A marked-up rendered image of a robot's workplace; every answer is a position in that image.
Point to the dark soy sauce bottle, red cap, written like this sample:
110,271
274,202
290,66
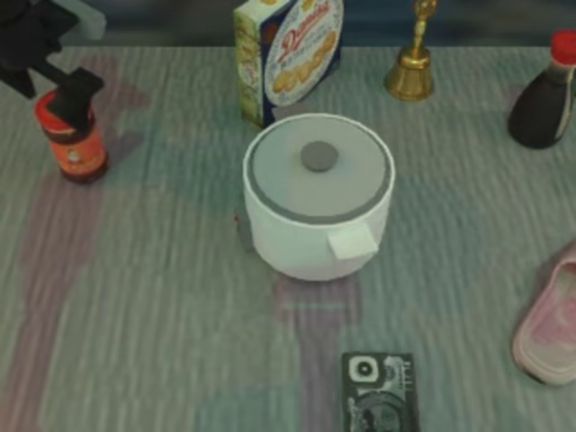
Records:
542,108

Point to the golden hand bell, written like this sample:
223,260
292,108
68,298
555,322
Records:
410,72

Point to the gray pot lid with knob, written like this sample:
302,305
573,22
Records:
317,173

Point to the pink slipper shoe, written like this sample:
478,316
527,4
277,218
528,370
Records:
551,324

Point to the white pot with lid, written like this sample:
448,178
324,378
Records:
310,243

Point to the black printed card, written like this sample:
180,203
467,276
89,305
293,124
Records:
382,396

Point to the red-lidded sauce jar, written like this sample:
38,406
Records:
78,150

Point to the blue butter cookie box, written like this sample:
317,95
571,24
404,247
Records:
292,58

